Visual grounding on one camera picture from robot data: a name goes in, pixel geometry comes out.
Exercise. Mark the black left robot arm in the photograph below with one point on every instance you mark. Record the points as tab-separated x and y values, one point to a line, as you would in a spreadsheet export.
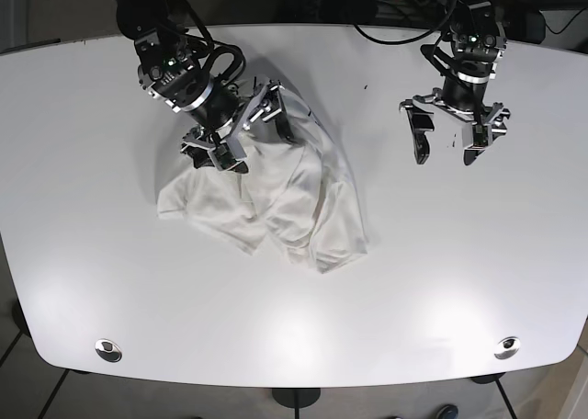
478	42

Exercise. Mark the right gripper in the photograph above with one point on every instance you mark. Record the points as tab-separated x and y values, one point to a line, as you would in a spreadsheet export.
221	111

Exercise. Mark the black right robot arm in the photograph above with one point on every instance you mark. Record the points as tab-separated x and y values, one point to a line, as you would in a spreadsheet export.
162	30

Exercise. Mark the right chrome table grommet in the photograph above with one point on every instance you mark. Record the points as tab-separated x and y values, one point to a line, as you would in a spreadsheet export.
507	347

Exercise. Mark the chrome table grommet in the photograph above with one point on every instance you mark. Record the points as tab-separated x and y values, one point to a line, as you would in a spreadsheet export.
108	350
507	347

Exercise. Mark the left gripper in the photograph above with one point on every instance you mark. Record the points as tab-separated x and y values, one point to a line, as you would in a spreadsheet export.
461	98

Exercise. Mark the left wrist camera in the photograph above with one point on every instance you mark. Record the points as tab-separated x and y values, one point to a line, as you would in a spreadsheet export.
481	136

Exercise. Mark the white printed T-shirt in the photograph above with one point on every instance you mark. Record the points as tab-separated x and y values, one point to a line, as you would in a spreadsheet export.
300	195

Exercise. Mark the dark shoe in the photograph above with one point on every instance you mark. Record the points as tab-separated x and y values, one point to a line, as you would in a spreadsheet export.
448	411

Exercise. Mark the black table base foot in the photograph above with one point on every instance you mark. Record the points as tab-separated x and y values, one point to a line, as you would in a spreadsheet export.
296	397

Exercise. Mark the left chrome table grommet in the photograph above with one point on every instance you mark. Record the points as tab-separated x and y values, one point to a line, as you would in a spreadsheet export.
108	350

